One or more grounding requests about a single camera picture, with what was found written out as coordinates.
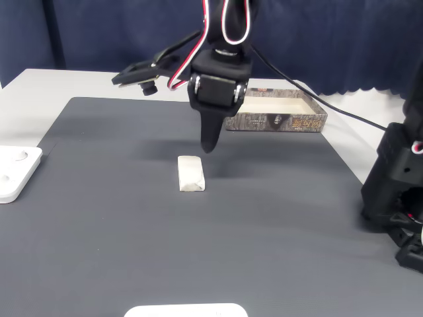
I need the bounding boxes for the patterned open cardboard box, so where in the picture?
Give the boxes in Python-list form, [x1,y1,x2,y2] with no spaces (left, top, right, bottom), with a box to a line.
[225,87,328,133]

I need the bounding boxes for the red white servo wires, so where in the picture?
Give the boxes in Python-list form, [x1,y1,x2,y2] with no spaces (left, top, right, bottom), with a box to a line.
[167,0,254,92]

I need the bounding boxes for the black camera cable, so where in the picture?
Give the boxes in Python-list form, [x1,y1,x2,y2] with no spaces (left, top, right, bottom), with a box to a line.
[152,30,387,130]

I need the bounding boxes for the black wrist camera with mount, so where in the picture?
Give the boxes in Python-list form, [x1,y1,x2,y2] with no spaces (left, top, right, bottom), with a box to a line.
[111,49,186,97]

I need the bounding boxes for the dark grey table mat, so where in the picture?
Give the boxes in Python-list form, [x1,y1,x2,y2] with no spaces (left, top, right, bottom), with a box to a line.
[0,96,423,317]

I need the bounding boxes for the white plastic base with dimples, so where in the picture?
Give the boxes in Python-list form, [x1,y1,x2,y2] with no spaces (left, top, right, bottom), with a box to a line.
[124,302,249,317]
[0,145,44,204]

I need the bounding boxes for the white block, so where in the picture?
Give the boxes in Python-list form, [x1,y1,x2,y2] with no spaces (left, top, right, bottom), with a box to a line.
[177,155,206,192]

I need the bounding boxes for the dark blue curtain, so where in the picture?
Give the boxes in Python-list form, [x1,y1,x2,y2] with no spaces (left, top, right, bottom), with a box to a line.
[0,0,423,96]

